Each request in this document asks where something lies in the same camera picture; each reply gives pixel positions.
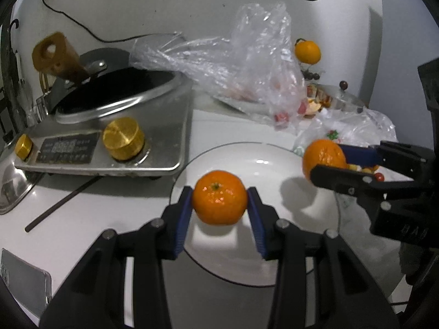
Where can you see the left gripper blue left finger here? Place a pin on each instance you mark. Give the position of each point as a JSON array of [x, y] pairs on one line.
[[176, 217]]

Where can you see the mandarin orange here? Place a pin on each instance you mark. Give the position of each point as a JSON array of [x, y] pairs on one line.
[[219, 198], [322, 152], [370, 169]]

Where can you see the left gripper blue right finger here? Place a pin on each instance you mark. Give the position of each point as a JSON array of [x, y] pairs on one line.
[[263, 218]]

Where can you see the large orange with leaf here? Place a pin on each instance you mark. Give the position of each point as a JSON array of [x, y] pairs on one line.
[[307, 51]]

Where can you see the grey refrigerator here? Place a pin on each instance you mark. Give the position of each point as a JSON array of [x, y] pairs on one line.
[[409, 39]]

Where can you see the clear crumpled plastic bag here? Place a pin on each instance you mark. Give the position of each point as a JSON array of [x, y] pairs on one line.
[[253, 70]]

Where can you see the silver phone on counter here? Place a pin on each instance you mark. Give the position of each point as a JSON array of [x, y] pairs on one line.
[[28, 284]]

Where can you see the steel induction cooker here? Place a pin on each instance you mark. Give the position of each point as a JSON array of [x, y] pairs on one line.
[[129, 122]]

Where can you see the clear box of dark fruit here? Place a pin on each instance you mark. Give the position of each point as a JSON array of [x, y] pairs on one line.
[[311, 73]]

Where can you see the black umbrella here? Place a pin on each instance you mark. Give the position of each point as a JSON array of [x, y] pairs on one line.
[[9, 73]]

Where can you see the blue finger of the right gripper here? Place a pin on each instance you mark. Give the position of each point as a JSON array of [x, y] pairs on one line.
[[361, 156], [346, 182]]

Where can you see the printed flat plastic bag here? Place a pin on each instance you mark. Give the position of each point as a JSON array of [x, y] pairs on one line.
[[365, 128]]

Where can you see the red cherry tomato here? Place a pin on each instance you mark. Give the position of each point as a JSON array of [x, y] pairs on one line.
[[379, 177]]

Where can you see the yellow longan fruit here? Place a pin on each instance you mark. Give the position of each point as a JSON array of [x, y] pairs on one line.
[[354, 167]]

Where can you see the black wok with wooden handle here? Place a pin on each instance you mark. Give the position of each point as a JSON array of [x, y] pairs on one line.
[[89, 75]]

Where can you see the white plate black rim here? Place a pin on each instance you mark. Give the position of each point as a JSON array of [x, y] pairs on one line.
[[244, 253]]

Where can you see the steel pot lid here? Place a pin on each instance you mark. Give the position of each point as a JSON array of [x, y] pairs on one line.
[[15, 185]]

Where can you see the orange peel pieces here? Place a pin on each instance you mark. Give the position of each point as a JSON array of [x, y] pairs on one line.
[[313, 106]]

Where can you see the black chopstick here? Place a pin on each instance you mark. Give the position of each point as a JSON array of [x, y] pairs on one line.
[[35, 222]]

